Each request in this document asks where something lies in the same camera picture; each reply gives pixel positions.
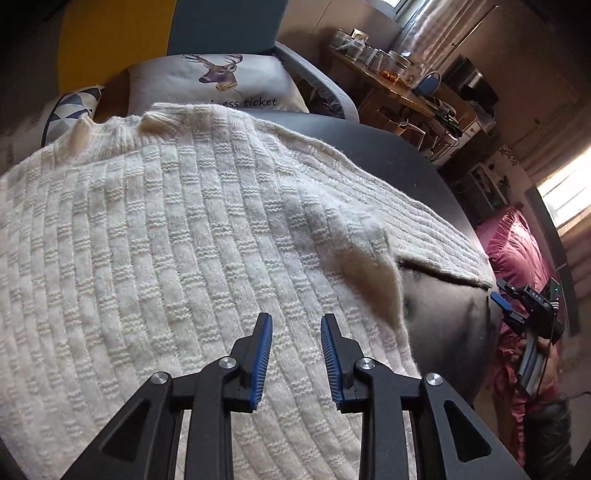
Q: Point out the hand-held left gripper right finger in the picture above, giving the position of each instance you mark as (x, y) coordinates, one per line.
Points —
(331, 360)

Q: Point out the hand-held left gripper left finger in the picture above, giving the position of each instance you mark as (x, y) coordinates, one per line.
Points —
(261, 360)

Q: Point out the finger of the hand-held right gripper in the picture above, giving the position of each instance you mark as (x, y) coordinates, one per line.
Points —
(501, 301)

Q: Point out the white knit sweater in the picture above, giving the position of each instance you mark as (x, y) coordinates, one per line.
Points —
(161, 230)

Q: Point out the bright low window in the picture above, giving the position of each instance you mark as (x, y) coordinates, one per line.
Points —
(570, 194)

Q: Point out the black appliance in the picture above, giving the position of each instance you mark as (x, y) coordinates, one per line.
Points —
(471, 81)

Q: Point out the cluttered wooden desk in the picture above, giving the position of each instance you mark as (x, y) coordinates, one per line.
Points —
(392, 94)

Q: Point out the deer print pillow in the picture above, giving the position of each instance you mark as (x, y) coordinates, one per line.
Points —
(221, 87)

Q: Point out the sheer curtain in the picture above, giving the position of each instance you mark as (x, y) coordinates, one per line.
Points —
(427, 32)

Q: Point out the large paned window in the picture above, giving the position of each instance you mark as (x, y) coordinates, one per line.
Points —
(399, 7)

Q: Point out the blue geometric print pillow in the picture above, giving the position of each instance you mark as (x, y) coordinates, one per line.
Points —
(69, 113)

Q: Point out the blue-grey cushion panel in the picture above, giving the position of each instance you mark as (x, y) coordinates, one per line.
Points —
(221, 25)

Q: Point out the yellow cushion panel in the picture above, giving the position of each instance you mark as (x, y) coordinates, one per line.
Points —
(115, 37)

